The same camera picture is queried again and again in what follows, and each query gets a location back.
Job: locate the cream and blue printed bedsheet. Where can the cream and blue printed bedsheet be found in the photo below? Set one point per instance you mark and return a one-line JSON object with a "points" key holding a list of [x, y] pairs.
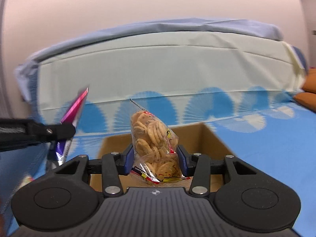
{"points": [[172, 61]]}

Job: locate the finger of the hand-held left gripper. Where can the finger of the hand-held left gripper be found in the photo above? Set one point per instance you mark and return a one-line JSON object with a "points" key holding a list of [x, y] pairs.
{"points": [[56, 131]]}

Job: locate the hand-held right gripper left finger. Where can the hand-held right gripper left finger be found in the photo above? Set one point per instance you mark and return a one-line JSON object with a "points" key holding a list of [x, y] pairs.
{"points": [[128, 158]]}

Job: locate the purple snack packet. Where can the purple snack packet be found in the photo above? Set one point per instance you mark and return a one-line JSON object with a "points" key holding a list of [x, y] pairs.
{"points": [[74, 108]]}

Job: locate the orange pillow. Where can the orange pillow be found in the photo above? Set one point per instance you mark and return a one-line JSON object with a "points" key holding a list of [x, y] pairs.
{"points": [[306, 101], [310, 81]]}

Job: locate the clear bag of cookies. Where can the clear bag of cookies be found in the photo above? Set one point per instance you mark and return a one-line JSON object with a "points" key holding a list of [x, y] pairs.
{"points": [[153, 138]]}

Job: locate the light blue sheet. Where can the light blue sheet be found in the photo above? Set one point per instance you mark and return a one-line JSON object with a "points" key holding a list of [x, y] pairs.
{"points": [[172, 26]]}

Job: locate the brown cardboard box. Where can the brown cardboard box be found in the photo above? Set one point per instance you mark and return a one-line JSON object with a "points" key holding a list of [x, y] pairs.
{"points": [[197, 138]]}

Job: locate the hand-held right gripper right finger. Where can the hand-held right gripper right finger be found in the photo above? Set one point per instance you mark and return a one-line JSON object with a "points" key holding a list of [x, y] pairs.
{"points": [[181, 158]]}

